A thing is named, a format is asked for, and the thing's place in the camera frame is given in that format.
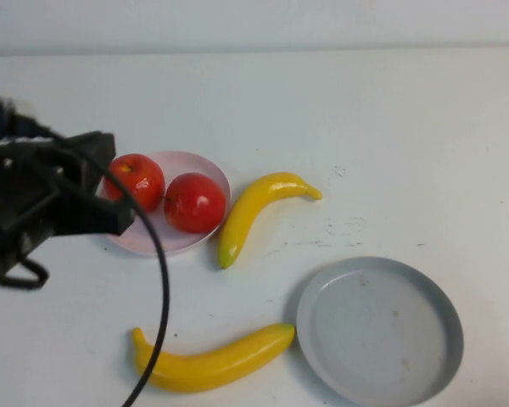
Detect black left cable loop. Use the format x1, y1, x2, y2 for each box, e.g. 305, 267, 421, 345
2, 257, 51, 293

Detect pink round plate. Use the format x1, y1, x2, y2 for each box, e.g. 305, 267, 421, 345
95, 150, 232, 258

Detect yellow plastic banana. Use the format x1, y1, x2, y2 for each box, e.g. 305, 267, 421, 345
131, 322, 296, 393
218, 171, 323, 270

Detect grey round plate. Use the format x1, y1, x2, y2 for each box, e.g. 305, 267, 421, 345
295, 255, 465, 407

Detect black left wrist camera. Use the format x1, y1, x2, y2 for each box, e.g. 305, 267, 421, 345
0, 93, 54, 143

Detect red apple with yellow top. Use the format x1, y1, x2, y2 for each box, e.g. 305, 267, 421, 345
104, 153, 166, 214

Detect dark red apple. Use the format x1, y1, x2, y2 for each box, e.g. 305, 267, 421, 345
164, 171, 227, 234

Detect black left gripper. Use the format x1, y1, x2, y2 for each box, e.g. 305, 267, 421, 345
0, 131, 137, 293

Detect black left camera cable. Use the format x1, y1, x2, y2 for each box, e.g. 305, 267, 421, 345
42, 126, 171, 407

